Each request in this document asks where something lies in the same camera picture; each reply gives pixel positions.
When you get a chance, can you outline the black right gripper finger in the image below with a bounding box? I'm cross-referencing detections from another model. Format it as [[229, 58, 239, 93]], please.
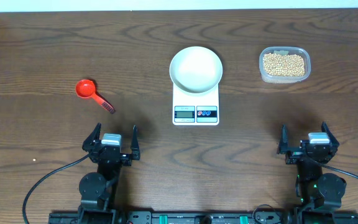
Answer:
[[321, 121, 340, 149], [277, 124, 288, 154]]

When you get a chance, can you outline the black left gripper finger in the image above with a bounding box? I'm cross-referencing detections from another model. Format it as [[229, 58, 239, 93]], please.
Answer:
[[131, 125, 140, 161], [82, 123, 101, 152]]

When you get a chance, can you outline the red plastic measuring scoop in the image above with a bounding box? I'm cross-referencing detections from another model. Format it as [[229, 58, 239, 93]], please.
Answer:
[[75, 79, 116, 114]]

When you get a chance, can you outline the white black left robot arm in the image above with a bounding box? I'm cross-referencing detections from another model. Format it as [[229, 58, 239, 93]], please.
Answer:
[[78, 123, 140, 224]]

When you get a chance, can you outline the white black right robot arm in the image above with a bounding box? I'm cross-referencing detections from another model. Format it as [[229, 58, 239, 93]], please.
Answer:
[[277, 123, 347, 223]]

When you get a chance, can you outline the white digital kitchen scale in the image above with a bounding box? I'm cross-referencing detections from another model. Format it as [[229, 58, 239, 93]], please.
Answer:
[[172, 85, 219, 126]]

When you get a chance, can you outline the white round bowl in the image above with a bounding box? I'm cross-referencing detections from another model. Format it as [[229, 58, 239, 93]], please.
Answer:
[[169, 46, 223, 94]]

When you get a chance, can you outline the clear plastic food container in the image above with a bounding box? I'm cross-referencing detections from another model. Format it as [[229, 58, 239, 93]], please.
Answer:
[[259, 47, 311, 84]]

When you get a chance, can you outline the pile of soybeans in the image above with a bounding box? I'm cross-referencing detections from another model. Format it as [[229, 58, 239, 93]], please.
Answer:
[[262, 53, 305, 77]]

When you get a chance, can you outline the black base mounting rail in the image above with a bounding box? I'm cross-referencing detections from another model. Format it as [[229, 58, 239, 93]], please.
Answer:
[[48, 210, 358, 224]]

